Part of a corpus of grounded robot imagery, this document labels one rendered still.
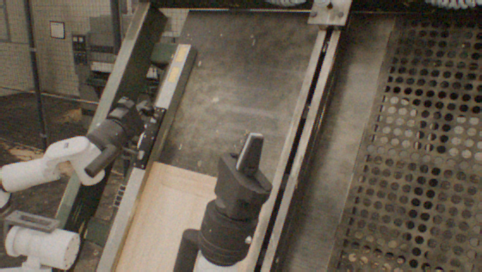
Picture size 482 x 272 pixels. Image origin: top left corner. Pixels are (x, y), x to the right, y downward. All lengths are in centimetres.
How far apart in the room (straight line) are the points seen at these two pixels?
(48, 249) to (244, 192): 38
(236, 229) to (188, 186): 62
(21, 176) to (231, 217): 71
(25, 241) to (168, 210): 54
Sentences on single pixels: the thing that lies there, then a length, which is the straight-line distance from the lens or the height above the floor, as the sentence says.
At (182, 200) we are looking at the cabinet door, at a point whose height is 129.
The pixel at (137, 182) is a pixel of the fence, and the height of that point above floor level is 131.
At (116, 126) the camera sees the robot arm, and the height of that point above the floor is 151.
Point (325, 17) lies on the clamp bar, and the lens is 121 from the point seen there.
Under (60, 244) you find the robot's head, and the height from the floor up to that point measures 143.
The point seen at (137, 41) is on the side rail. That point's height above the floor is 170.
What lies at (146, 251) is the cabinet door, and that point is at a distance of 137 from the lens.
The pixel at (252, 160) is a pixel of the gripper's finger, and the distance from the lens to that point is 69.
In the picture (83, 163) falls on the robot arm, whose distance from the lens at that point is 121.
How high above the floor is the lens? 184
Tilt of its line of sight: 17 degrees down
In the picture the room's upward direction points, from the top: straight up
